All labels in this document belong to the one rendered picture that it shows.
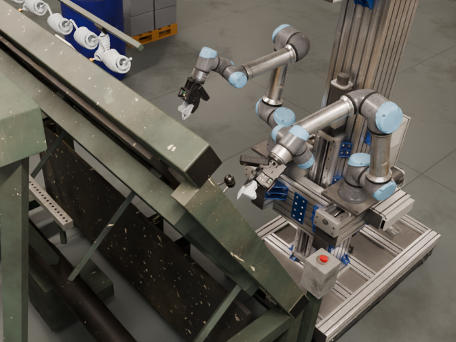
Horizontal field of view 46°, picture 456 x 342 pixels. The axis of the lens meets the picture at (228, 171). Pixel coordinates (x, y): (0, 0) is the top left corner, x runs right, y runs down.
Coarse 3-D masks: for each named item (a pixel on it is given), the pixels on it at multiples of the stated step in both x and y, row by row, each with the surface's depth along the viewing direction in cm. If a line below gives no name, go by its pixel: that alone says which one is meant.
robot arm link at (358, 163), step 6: (354, 156) 256; (360, 156) 256; (366, 156) 256; (348, 162) 258; (354, 162) 252; (360, 162) 251; (366, 162) 251; (348, 168) 257; (354, 168) 254; (360, 168) 252; (366, 168) 250; (348, 174) 258; (354, 174) 254; (360, 174) 251; (348, 180) 260; (354, 180) 257
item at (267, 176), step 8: (272, 160) 202; (280, 160) 200; (256, 168) 200; (264, 168) 199; (272, 168) 201; (280, 168) 200; (256, 176) 199; (264, 176) 200; (272, 176) 198; (264, 184) 198; (272, 184) 202
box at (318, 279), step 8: (320, 248) 252; (312, 256) 247; (328, 256) 248; (312, 264) 244; (336, 264) 245; (304, 272) 250; (312, 272) 246; (320, 272) 241; (328, 272) 241; (336, 272) 248; (304, 280) 253; (312, 280) 248; (320, 280) 244; (328, 280) 247; (312, 288) 250; (320, 288) 246; (328, 288) 252; (320, 296) 250
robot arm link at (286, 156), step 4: (276, 148) 201; (280, 148) 201; (284, 148) 200; (272, 152) 202; (276, 152) 200; (280, 152) 200; (284, 152) 200; (288, 152) 201; (280, 156) 200; (284, 156) 200; (288, 156) 201; (284, 160) 201; (288, 160) 203; (284, 164) 203
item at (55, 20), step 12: (12, 0) 230; (24, 0) 231; (36, 0) 217; (60, 0) 204; (36, 12) 218; (84, 12) 195; (48, 24) 212; (60, 24) 205; (72, 24) 209; (108, 24) 187; (84, 36) 194; (96, 36) 197; (120, 36) 182; (108, 60) 186; (120, 60) 190; (120, 72) 185
